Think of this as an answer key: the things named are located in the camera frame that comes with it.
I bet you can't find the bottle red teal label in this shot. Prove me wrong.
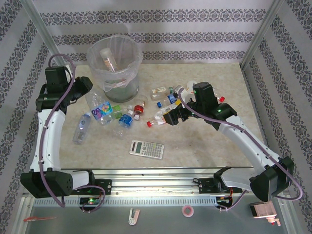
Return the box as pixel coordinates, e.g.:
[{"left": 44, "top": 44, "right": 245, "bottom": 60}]
[{"left": 212, "top": 86, "right": 226, "bottom": 102}]

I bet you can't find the large bottle colourful label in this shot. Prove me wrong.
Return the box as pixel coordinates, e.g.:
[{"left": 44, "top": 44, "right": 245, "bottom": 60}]
[{"left": 85, "top": 89, "right": 116, "bottom": 126}]

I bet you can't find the yellow label bottle green cap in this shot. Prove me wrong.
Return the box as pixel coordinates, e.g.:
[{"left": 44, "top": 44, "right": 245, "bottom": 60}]
[{"left": 150, "top": 86, "right": 174, "bottom": 98}]

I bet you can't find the clear bottle pink label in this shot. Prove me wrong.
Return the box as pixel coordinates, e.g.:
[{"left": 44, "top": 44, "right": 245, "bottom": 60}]
[{"left": 99, "top": 47, "right": 118, "bottom": 73}]

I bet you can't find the clear plastic bin liner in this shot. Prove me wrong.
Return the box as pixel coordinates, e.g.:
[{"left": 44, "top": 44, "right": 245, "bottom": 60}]
[{"left": 87, "top": 34, "right": 144, "bottom": 92}]

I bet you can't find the clear plastic trash bin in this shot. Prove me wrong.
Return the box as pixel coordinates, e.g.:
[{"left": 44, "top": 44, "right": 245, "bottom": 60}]
[{"left": 87, "top": 34, "right": 144, "bottom": 103}]

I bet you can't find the small round clear bottle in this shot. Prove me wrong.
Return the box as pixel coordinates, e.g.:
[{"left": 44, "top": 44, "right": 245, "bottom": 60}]
[{"left": 136, "top": 94, "right": 149, "bottom": 107}]

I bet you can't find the small clear bottle blue cap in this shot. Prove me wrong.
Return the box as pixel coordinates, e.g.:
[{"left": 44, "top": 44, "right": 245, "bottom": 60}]
[{"left": 72, "top": 112, "right": 92, "bottom": 145}]

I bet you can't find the white scientific calculator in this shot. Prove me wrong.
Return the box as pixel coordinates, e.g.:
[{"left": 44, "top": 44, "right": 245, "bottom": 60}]
[{"left": 129, "top": 139, "right": 165, "bottom": 160}]

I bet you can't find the green label clear bottle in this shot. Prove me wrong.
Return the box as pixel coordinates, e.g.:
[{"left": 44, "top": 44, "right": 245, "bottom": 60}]
[{"left": 111, "top": 104, "right": 134, "bottom": 117}]

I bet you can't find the blue label bottle white cap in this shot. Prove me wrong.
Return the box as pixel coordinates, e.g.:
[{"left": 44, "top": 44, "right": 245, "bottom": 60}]
[{"left": 113, "top": 110, "right": 135, "bottom": 138}]

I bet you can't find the pink tape roll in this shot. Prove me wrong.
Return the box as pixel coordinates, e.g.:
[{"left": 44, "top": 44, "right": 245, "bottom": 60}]
[{"left": 182, "top": 205, "right": 195, "bottom": 217}]

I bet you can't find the small white plastic tool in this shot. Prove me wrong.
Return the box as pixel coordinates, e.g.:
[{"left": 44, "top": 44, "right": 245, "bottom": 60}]
[{"left": 128, "top": 208, "right": 141, "bottom": 226}]

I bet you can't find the red pen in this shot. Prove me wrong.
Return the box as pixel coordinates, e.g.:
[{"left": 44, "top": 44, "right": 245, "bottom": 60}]
[{"left": 23, "top": 216, "right": 57, "bottom": 222}]

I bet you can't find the pink black box device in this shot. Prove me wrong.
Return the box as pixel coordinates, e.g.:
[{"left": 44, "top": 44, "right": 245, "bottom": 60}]
[{"left": 250, "top": 201, "right": 281, "bottom": 226}]

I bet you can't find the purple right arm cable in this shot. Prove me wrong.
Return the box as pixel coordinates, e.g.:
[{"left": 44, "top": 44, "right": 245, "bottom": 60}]
[{"left": 177, "top": 87, "right": 304, "bottom": 213}]

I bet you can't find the aluminium corner post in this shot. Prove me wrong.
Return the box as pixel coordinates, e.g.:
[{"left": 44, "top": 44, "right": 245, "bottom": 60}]
[
  {"left": 240, "top": 0, "right": 286, "bottom": 70},
  {"left": 19, "top": 0, "right": 70, "bottom": 73}
]

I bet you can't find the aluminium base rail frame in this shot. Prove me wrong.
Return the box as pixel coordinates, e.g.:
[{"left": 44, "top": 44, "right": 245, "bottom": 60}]
[{"left": 23, "top": 167, "right": 291, "bottom": 197}]

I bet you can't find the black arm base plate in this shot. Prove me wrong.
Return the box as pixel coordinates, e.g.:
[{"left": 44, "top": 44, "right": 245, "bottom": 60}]
[
  {"left": 69, "top": 179, "right": 112, "bottom": 195},
  {"left": 198, "top": 179, "right": 242, "bottom": 195}
]

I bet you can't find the slotted grey cable duct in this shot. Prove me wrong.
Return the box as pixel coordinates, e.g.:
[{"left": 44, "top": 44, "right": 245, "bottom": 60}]
[{"left": 33, "top": 196, "right": 219, "bottom": 207}]

